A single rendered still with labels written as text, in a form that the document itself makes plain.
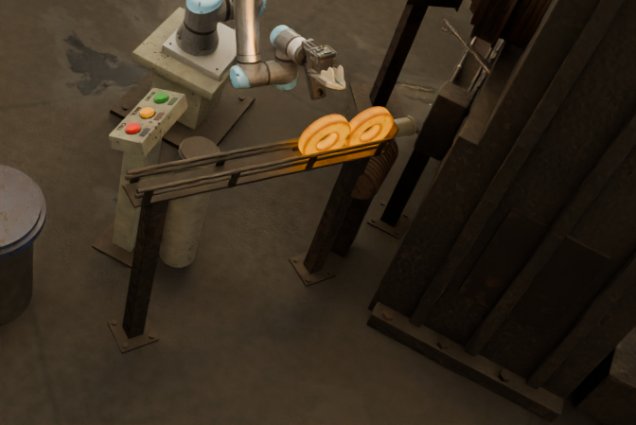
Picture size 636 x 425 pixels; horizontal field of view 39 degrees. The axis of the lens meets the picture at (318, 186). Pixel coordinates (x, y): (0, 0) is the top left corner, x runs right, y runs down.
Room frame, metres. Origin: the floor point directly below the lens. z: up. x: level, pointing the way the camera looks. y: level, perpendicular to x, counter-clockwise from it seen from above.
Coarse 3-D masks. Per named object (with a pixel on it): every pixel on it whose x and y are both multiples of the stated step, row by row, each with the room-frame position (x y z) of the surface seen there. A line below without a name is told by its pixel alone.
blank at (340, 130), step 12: (324, 120) 1.77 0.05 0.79; (336, 120) 1.79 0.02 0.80; (312, 132) 1.74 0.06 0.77; (324, 132) 1.76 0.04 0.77; (336, 132) 1.79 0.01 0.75; (348, 132) 1.82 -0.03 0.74; (300, 144) 1.73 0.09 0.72; (312, 144) 1.74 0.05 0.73; (324, 144) 1.79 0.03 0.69; (336, 144) 1.80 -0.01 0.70
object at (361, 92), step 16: (416, 0) 2.69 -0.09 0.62; (432, 0) 2.72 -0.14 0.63; (448, 0) 2.74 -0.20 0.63; (416, 16) 2.79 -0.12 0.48; (400, 32) 2.79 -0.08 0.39; (416, 32) 2.81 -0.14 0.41; (400, 48) 2.79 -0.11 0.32; (384, 64) 2.81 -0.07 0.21; (400, 64) 2.80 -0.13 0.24; (384, 80) 2.78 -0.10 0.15; (368, 96) 2.83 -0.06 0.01; (384, 96) 2.79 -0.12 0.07; (400, 112) 2.81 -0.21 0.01
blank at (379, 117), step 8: (368, 112) 1.89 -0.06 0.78; (376, 112) 1.89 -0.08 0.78; (384, 112) 1.91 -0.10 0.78; (352, 120) 1.86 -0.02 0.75; (360, 120) 1.86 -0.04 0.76; (368, 120) 1.86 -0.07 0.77; (376, 120) 1.89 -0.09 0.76; (384, 120) 1.91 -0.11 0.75; (392, 120) 1.93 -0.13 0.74; (352, 128) 1.84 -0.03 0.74; (360, 128) 1.85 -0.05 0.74; (376, 128) 1.92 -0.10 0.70; (384, 128) 1.92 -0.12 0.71; (352, 136) 1.84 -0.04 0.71; (360, 136) 1.86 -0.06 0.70; (368, 136) 1.90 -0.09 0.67; (376, 136) 1.91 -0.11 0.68; (384, 136) 1.93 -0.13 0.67; (352, 144) 1.85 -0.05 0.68
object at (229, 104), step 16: (144, 80) 2.44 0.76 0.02; (160, 80) 2.32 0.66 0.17; (128, 96) 2.33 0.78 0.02; (144, 96) 2.36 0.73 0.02; (192, 96) 2.29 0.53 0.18; (224, 96) 2.52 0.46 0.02; (240, 96) 2.54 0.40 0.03; (112, 112) 2.24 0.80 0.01; (128, 112) 2.26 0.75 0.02; (192, 112) 2.29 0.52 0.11; (208, 112) 2.39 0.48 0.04; (224, 112) 2.43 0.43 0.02; (240, 112) 2.47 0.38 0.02; (176, 128) 2.27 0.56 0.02; (192, 128) 2.29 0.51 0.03; (208, 128) 2.33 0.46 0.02; (224, 128) 2.36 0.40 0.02; (176, 144) 2.19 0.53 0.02
